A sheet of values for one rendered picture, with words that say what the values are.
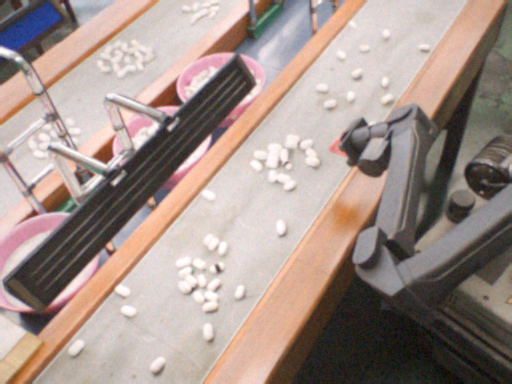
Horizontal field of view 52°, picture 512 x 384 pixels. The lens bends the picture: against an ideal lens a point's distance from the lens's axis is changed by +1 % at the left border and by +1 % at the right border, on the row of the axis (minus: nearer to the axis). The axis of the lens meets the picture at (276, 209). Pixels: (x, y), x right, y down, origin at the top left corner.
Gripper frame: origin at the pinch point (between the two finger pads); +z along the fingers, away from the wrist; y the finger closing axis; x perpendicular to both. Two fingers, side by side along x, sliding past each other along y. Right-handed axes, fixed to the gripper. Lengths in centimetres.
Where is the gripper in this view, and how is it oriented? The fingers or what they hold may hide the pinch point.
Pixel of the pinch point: (332, 148)
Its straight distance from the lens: 125.9
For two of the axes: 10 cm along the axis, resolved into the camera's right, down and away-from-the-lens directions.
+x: 5.9, 7.1, 3.7
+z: -6.0, 0.9, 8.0
